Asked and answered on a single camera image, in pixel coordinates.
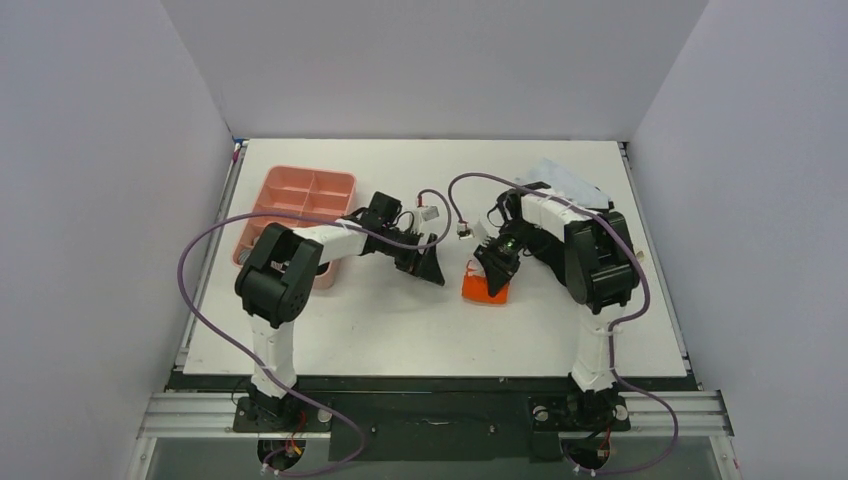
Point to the black underwear beige waistband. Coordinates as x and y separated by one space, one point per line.
551 253

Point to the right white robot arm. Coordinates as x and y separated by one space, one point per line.
589 253

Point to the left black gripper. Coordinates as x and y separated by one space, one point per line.
424 265

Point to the light blue underwear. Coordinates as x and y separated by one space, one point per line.
568 184

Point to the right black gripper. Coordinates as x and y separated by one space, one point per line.
497 255

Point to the aluminium mounting rail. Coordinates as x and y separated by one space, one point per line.
212 415

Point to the grey striped rolled underwear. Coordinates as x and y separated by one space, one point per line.
243 255

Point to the orange underwear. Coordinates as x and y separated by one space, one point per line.
475 286

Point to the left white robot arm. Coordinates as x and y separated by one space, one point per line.
277 278

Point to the pink divided storage tray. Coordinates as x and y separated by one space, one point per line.
306 194

